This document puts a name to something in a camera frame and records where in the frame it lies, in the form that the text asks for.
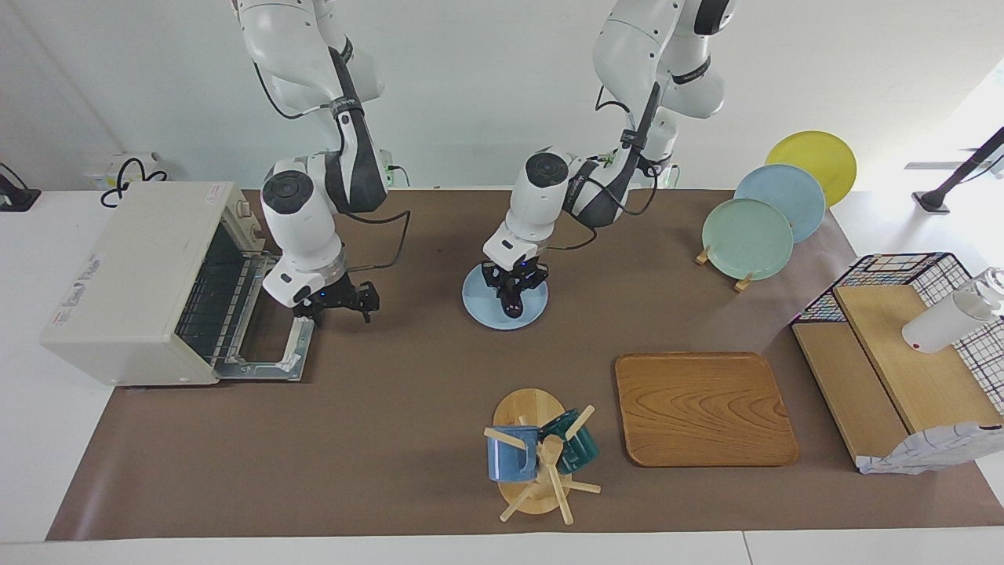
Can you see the blue mug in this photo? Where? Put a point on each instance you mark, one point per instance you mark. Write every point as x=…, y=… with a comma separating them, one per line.
x=506, y=463

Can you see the pale green plate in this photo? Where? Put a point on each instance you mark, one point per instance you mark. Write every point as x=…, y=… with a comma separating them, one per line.
x=745, y=239

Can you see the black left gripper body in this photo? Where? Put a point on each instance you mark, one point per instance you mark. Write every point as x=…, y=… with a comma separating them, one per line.
x=514, y=275

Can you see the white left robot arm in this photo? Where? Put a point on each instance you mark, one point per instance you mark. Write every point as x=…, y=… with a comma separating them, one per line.
x=541, y=204

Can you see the yellow plate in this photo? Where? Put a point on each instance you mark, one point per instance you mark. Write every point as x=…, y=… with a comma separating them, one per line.
x=823, y=157

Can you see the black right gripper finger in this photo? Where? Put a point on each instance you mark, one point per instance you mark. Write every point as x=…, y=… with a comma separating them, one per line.
x=368, y=312
x=311, y=315

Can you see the black desk stand base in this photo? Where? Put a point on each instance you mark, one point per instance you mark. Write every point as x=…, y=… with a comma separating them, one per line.
x=16, y=196

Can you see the wooden step shelf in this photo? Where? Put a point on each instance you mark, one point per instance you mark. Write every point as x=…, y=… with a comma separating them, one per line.
x=902, y=369

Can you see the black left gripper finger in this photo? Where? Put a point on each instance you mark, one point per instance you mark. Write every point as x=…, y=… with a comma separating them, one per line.
x=528, y=293
x=500, y=294

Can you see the beige oven knob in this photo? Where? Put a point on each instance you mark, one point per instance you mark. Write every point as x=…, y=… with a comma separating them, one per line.
x=255, y=229
x=244, y=208

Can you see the wooden plate rack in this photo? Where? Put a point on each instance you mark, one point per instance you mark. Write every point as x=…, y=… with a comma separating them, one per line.
x=743, y=282

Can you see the light blue racked plate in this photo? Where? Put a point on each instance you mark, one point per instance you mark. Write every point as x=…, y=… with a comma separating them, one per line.
x=792, y=192

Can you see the beige toaster oven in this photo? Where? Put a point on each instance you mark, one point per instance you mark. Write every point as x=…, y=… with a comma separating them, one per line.
x=133, y=275

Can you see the brown table mat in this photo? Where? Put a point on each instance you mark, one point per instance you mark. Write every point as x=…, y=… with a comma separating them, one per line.
x=392, y=408

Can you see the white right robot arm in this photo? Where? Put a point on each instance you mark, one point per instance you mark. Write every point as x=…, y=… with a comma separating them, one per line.
x=302, y=212

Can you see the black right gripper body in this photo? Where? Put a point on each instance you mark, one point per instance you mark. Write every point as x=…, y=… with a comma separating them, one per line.
x=341, y=297

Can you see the wooden mug tree stand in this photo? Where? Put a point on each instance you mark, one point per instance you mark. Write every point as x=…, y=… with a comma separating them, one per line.
x=525, y=408

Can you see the dark green mug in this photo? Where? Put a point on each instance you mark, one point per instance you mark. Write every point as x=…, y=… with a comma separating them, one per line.
x=584, y=455

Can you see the white cup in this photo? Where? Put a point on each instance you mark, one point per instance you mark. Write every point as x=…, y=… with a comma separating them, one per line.
x=945, y=323

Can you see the black slanted stand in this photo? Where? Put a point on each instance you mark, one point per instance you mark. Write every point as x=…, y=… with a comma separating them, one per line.
x=961, y=173

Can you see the brown wooden tray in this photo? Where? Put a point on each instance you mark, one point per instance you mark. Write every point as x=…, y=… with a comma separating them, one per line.
x=706, y=408

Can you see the dark purple eggplant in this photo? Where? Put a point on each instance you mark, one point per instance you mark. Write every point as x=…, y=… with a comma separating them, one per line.
x=513, y=310

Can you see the white power strip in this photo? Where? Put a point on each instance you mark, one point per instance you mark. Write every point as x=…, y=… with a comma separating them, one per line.
x=102, y=176

